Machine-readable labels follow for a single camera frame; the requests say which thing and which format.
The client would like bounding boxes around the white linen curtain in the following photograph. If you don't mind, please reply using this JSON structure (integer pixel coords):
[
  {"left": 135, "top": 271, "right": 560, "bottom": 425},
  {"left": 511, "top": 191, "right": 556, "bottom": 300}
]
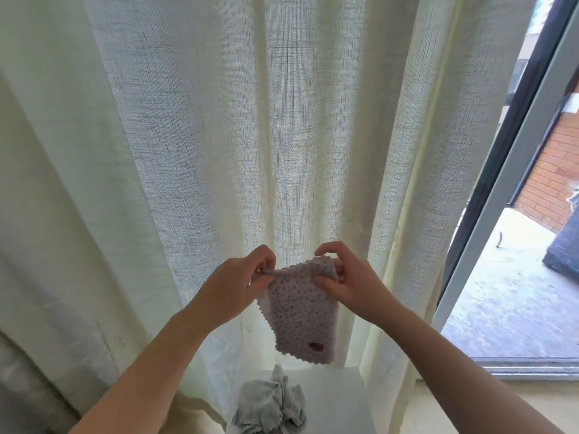
[{"left": 0, "top": 0, "right": 540, "bottom": 434}]

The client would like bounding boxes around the person's left hand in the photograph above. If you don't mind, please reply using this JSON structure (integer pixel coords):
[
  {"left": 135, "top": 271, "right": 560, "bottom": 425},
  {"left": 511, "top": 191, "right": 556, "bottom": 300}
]
[{"left": 192, "top": 245, "right": 278, "bottom": 331}]

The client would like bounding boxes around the pile of grey cloths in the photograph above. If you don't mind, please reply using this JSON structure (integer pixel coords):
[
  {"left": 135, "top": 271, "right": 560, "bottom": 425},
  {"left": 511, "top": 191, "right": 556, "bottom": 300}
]
[
  {"left": 232, "top": 364, "right": 309, "bottom": 434},
  {"left": 255, "top": 256, "right": 341, "bottom": 366}
]

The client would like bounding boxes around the dark blue tarpaulin cover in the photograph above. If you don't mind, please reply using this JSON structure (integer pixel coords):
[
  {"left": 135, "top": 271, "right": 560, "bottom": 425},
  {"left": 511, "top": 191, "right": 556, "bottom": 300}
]
[{"left": 543, "top": 205, "right": 579, "bottom": 286}]

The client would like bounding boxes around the white table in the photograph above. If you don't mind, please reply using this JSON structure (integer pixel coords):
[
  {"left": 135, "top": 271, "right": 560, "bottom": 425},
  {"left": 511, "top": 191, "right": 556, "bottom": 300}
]
[{"left": 224, "top": 366, "right": 378, "bottom": 434}]

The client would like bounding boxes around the person's right hand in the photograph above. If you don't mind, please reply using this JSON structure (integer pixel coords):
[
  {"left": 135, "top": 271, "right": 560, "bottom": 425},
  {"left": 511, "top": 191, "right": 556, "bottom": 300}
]
[{"left": 313, "top": 241, "right": 400, "bottom": 329}]

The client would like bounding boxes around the white sliding door frame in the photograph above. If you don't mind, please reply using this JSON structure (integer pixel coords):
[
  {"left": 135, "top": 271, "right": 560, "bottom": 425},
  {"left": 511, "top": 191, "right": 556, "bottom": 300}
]
[{"left": 431, "top": 0, "right": 579, "bottom": 382}]

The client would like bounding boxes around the person's right forearm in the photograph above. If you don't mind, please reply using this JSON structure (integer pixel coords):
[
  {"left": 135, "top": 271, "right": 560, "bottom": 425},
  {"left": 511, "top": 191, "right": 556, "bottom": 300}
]
[{"left": 380, "top": 303, "right": 568, "bottom": 434}]

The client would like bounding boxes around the person's left forearm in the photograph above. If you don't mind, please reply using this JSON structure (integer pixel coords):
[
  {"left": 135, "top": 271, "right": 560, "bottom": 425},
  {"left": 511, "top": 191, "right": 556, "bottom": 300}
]
[{"left": 71, "top": 307, "right": 227, "bottom": 434}]

